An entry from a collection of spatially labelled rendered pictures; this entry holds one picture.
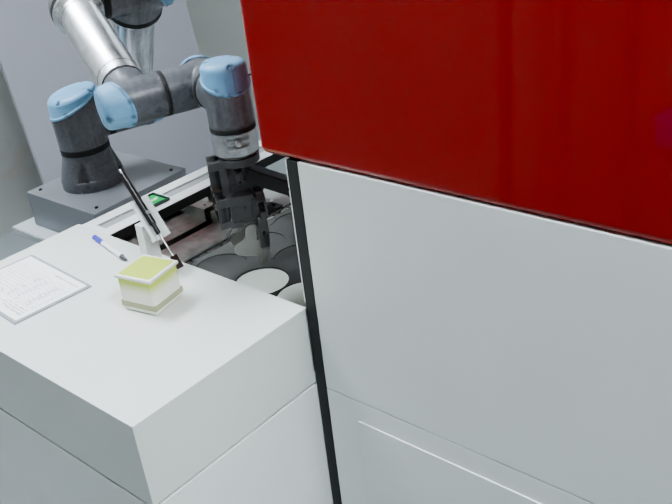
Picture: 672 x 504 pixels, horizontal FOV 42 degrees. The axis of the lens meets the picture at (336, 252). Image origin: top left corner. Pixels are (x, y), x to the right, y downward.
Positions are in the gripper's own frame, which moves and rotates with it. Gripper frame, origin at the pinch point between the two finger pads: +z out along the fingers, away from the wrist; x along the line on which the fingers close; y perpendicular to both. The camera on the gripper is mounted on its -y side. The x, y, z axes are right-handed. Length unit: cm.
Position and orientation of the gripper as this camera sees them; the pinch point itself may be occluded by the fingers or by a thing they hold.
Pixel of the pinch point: (266, 257)
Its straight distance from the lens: 151.5
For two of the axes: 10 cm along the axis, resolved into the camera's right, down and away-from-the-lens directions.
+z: 1.0, 8.8, 4.7
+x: 2.7, 4.3, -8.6
